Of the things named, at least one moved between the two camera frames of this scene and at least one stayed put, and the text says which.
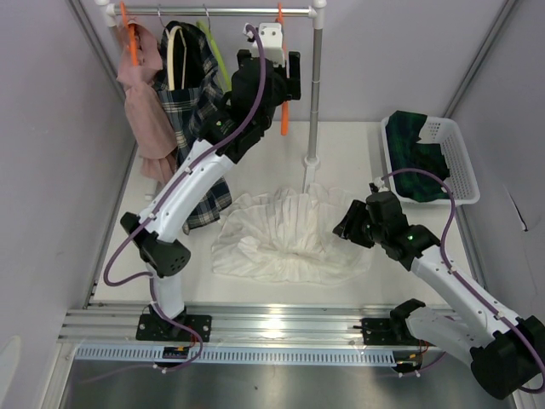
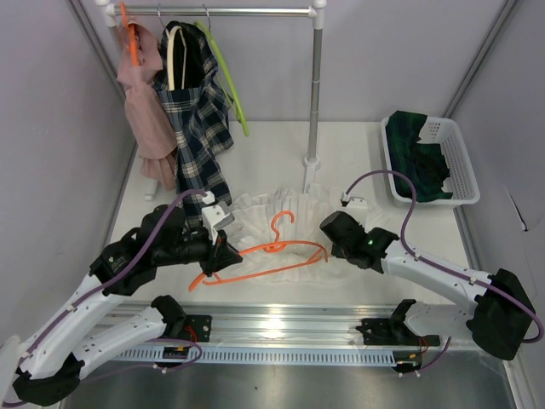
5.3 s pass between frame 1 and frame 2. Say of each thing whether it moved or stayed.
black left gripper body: moved
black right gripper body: moved
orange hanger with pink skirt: stayed
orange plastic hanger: moved
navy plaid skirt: stayed
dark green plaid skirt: stayed
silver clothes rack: stayed
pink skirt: stayed
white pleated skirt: stayed
